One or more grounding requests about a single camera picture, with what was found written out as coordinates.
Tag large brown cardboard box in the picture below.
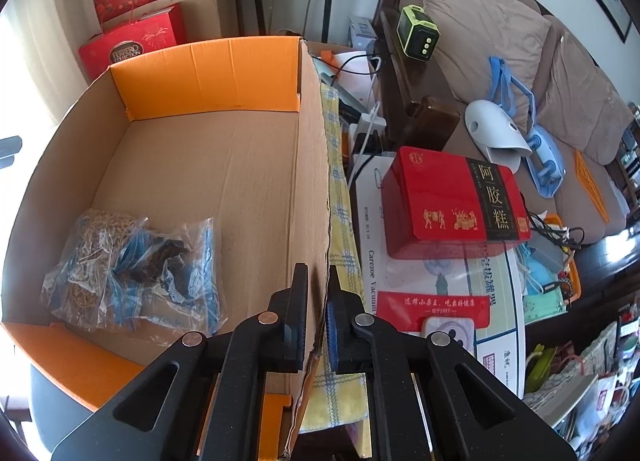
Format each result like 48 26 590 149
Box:
103 0 240 42

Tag white rounded plastic device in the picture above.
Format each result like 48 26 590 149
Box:
464 99 532 172

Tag light blue plastic frame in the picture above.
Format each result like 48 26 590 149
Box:
488 56 566 199

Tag red Ferrero gift box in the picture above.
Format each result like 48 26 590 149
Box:
78 4 186 81

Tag brown sofa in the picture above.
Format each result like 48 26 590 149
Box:
374 0 632 243

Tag white vacuum product box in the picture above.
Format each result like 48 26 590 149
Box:
352 156 526 397

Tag orange tray with clutter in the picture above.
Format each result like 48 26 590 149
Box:
516 213 585 316

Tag yellow plaid cloth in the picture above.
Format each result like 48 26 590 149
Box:
299 85 368 434

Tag clear bag rubber bands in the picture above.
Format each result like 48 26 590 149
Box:
41 209 146 332

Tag phone with round camera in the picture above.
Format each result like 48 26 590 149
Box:
420 316 475 356

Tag green black cube device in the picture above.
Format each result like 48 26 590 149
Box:
396 5 440 62

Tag cardboard box orange flaps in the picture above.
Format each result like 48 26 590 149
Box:
1 36 330 455

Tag red card Chinese text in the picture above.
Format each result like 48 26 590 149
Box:
376 292 490 332

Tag clear bag blue black parts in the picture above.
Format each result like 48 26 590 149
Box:
107 218 224 335

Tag red tin box Chinese characters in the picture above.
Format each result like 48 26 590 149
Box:
381 146 532 259

